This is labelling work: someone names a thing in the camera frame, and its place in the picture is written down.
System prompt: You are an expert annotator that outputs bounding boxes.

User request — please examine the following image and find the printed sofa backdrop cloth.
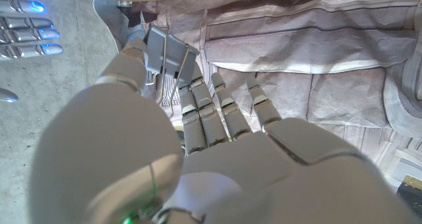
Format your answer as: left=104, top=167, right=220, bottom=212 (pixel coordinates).
left=92, top=0, right=422, bottom=198

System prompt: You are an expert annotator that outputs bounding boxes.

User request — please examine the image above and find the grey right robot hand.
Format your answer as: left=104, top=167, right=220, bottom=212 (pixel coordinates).
left=0, top=0, right=64, bottom=103

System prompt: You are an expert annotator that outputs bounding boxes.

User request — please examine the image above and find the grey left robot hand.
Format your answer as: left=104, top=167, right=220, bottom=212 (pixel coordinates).
left=28, top=36, right=419, bottom=224

